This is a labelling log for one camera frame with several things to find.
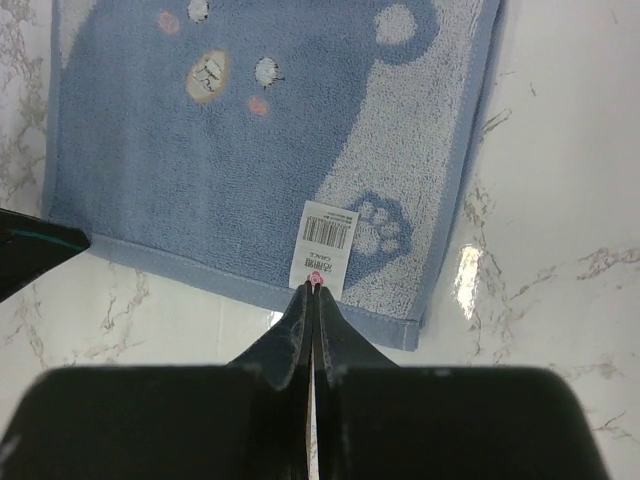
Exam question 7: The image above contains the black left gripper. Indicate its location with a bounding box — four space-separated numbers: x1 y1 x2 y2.
0 209 90 301

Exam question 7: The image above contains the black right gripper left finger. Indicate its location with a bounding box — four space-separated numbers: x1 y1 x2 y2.
1 285 313 479

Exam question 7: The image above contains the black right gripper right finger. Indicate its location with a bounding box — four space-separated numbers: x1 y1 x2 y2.
313 286 608 479

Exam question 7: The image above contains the blue towel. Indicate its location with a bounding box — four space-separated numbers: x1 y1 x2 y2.
42 1 505 351

